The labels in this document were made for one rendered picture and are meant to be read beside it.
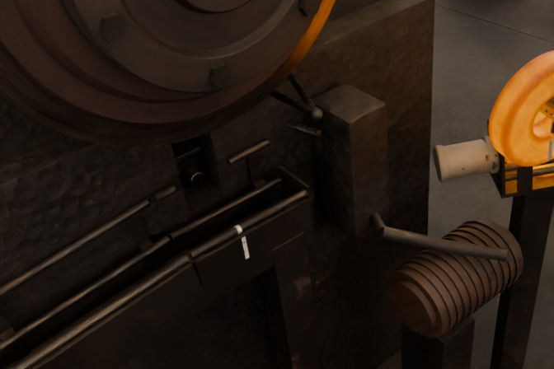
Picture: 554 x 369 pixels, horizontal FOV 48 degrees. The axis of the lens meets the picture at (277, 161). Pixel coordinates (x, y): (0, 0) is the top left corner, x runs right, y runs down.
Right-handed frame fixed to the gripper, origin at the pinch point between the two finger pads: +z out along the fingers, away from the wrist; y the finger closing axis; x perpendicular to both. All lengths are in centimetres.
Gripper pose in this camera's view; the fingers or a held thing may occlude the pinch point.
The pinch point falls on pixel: (548, 99)
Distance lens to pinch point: 85.4
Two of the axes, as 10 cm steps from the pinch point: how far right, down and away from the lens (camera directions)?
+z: -4.0, -5.4, 7.4
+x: -1.0, -7.8, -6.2
